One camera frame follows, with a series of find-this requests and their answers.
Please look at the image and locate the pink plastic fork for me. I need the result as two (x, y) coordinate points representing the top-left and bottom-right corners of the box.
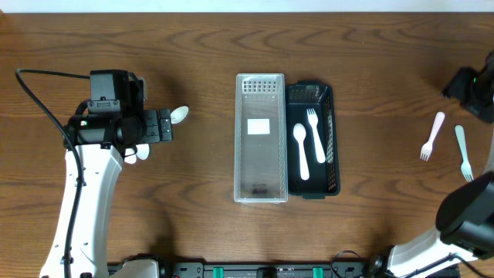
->
(420, 112), (445, 161)

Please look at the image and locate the pale blue plastic fork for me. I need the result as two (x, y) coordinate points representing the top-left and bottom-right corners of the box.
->
(455, 125), (474, 182)

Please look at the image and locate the pink-white plastic spoon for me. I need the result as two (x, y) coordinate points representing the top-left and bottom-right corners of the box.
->
(293, 123), (310, 181)

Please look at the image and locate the white plastic fork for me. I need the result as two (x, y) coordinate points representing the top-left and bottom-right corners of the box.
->
(306, 108), (326, 164)

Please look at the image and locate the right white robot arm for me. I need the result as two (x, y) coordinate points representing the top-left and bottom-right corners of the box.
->
(365, 54), (493, 277)

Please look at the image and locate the white plastic spoon under arm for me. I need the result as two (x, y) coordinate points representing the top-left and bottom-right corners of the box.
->
(171, 106), (189, 124)

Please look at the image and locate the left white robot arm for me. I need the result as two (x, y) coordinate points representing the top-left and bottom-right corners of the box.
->
(39, 142), (163, 277)

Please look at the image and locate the white plastic spoon crossed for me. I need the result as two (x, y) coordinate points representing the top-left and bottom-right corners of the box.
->
(136, 144), (151, 160)

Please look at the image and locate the white plastic spoon far left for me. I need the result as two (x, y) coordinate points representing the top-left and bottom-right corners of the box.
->
(123, 149), (137, 164)

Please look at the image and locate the clear plastic basket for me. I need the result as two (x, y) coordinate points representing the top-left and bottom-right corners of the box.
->
(234, 73), (288, 204)

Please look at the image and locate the dark green plastic basket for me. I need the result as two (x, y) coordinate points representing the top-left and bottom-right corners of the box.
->
(285, 80), (340, 199)

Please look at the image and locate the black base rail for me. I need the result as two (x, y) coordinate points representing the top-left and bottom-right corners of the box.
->
(106, 253), (460, 278)

